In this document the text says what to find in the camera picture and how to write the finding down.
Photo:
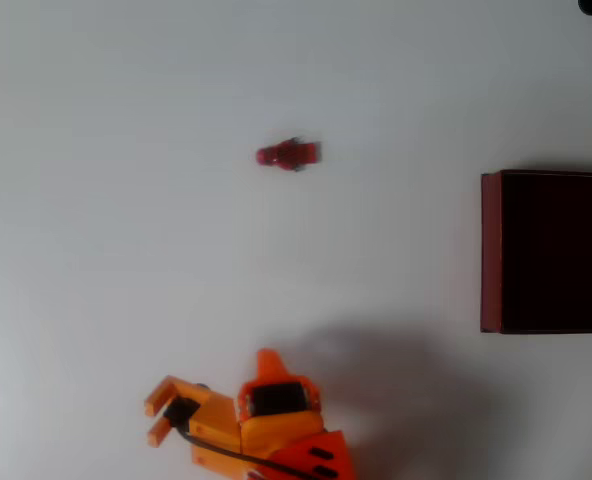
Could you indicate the dark red open box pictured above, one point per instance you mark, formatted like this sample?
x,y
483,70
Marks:
x,y
556,255

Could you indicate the small black camera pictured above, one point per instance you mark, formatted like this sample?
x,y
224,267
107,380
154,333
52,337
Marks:
x,y
181,410

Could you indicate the light orange camera mount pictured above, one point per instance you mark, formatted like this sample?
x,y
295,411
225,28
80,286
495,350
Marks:
x,y
217,420

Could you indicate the small red toy figure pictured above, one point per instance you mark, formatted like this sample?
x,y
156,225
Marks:
x,y
288,153

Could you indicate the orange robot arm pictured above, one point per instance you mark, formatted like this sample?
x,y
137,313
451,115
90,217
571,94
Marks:
x,y
303,457

